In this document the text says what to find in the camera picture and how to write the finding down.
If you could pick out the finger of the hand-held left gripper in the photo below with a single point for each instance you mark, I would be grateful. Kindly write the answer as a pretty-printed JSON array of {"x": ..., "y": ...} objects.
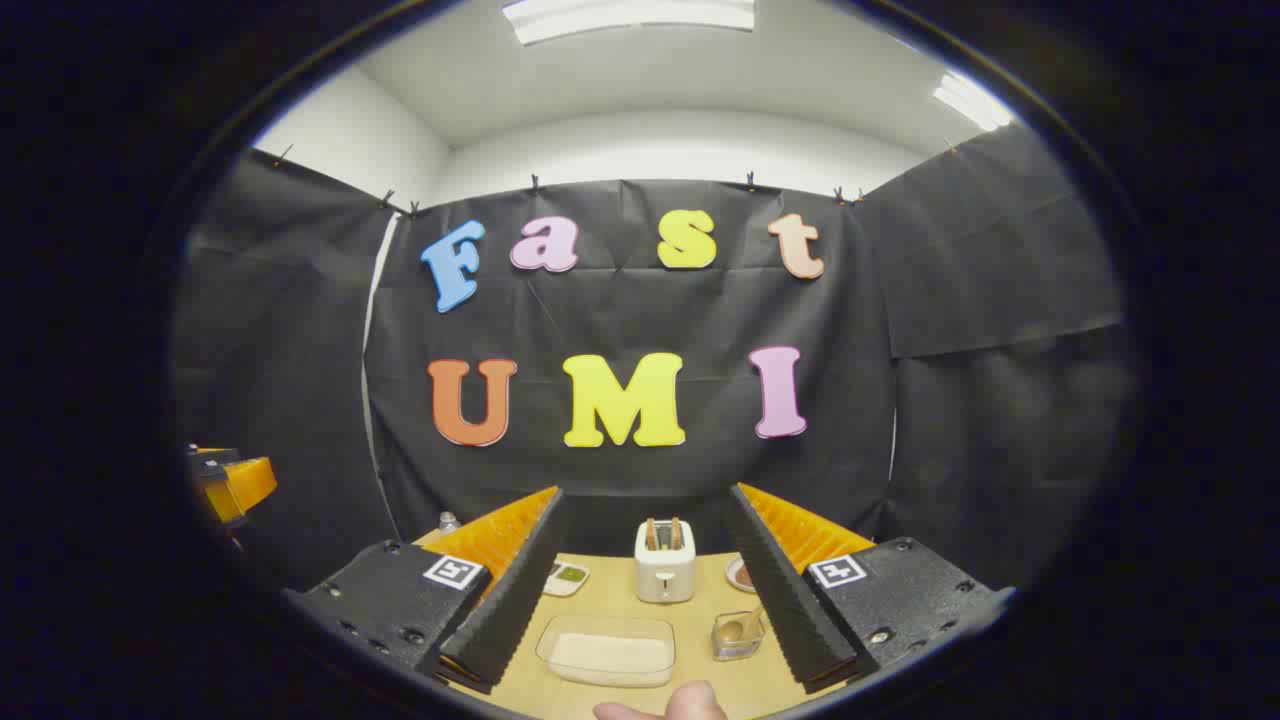
[{"x": 250, "y": 485}]

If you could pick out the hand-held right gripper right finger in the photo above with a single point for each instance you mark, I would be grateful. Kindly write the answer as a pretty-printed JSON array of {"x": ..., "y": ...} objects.
[{"x": 775, "y": 590}]

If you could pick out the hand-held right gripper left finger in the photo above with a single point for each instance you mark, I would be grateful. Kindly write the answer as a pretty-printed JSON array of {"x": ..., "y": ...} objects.
[{"x": 520, "y": 590}]

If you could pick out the wooden spoon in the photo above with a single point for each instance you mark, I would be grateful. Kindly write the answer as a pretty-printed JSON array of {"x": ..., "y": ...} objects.
[{"x": 733, "y": 630}]

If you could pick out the clear chopstick holder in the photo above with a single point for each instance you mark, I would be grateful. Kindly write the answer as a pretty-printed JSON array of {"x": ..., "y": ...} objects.
[{"x": 740, "y": 648}]

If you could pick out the white rice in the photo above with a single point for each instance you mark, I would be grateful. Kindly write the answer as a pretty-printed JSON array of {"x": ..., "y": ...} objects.
[{"x": 610, "y": 658}]

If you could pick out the small plate with red food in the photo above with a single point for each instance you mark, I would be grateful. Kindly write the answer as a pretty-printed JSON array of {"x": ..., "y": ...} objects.
[{"x": 741, "y": 576}]

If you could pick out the white divided bean dish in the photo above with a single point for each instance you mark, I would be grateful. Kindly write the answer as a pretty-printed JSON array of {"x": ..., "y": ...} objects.
[{"x": 570, "y": 576}]

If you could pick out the clear plastic bottle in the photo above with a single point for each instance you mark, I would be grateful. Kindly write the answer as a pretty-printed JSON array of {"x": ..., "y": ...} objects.
[{"x": 449, "y": 522}]

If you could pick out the white toaster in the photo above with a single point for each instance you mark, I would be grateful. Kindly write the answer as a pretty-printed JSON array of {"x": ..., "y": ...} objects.
[{"x": 665, "y": 578}]

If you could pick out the toast slice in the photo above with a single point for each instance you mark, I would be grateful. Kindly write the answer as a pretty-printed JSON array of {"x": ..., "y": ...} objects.
[
  {"x": 652, "y": 535},
  {"x": 677, "y": 534}
]

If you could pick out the black backdrop cloth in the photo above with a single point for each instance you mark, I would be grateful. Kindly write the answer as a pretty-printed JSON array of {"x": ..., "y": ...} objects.
[{"x": 620, "y": 310}]

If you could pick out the ceiling light panel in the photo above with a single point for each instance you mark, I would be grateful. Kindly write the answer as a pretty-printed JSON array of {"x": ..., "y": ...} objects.
[{"x": 972, "y": 100}]

